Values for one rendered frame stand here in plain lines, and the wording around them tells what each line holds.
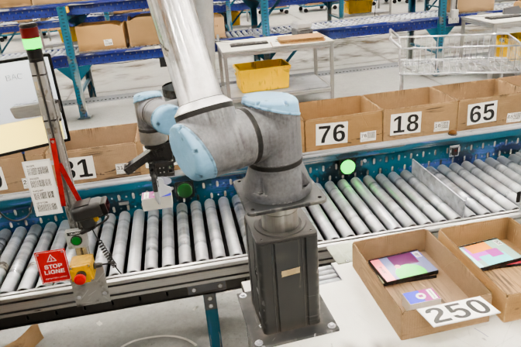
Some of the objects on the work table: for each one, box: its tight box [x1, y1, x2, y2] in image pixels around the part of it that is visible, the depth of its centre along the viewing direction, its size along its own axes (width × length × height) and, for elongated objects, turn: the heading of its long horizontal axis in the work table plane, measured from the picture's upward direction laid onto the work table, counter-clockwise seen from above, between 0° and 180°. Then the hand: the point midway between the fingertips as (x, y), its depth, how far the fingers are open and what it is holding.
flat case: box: [368, 249, 439, 286], centre depth 170 cm, size 14×19×2 cm
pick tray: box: [352, 228, 492, 340], centre depth 160 cm, size 28×38×10 cm
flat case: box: [458, 238, 521, 271], centre depth 173 cm, size 14×19×2 cm
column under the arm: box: [236, 208, 340, 347], centre depth 151 cm, size 26×26×33 cm
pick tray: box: [438, 217, 521, 323], centre depth 163 cm, size 28×38×10 cm
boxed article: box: [402, 287, 441, 311], centre depth 153 cm, size 6×10×5 cm, turn 112°
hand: (156, 197), depth 171 cm, fingers closed on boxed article, 6 cm apart
